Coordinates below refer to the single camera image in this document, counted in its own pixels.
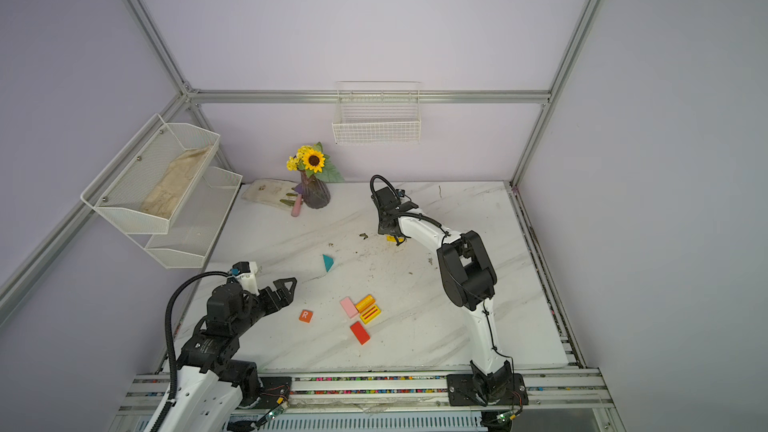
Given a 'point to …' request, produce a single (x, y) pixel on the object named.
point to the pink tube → (296, 207)
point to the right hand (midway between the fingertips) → (392, 225)
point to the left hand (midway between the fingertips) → (283, 288)
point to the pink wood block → (349, 307)
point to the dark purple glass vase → (315, 192)
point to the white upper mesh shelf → (149, 184)
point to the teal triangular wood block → (328, 262)
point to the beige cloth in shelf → (169, 190)
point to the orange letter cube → (306, 316)
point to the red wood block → (359, 332)
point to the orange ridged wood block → (365, 303)
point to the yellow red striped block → (370, 314)
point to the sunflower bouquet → (314, 162)
